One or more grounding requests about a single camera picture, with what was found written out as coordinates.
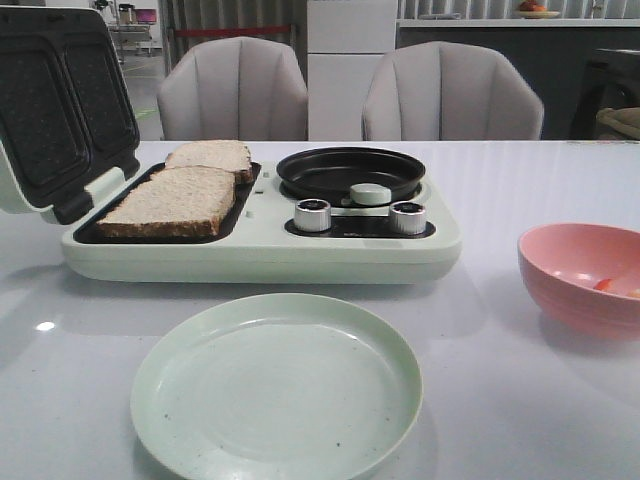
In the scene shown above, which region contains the slice of bread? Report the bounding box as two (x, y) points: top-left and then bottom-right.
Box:
(165, 140), (254, 184)
(97, 166), (236, 238)

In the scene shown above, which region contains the pink plastic bowl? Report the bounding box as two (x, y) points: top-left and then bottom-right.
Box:
(518, 223), (639, 340)

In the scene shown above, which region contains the breakfast maker hinged lid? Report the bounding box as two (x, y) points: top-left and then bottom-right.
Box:
(1, 6), (140, 225)

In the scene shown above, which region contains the orange white shrimp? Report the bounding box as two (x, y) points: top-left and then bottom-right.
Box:
(593, 278), (640, 298)

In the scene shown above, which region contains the mint green breakfast maker base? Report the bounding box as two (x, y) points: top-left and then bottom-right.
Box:
(62, 160), (462, 284)

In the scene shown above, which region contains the left silver control knob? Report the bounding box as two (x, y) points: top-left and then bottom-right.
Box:
(293, 198), (331, 233)

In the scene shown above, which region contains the silver control knob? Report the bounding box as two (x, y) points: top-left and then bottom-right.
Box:
(388, 201), (427, 235)
(293, 198), (331, 233)

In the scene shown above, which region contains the black round frying pan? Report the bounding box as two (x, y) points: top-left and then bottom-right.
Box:
(276, 146), (426, 206)

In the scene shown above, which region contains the right silver control knob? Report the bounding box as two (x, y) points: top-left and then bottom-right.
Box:
(388, 201), (427, 235)

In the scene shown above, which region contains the mint green round plate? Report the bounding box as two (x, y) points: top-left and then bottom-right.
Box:
(130, 293), (423, 479)

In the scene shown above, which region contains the left grey upholstered chair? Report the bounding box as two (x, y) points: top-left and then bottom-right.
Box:
(157, 37), (308, 141)

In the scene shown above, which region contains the grey upholstered chair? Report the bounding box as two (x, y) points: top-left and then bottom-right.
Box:
(157, 37), (308, 141)
(361, 41), (544, 141)

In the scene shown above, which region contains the right grey upholstered chair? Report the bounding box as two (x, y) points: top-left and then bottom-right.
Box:
(361, 41), (544, 141)

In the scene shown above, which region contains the white cabinet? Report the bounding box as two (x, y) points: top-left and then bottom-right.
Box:
(306, 1), (398, 141)

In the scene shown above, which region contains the fruit plate on counter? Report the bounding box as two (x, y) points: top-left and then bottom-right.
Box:
(515, 0), (560, 19)

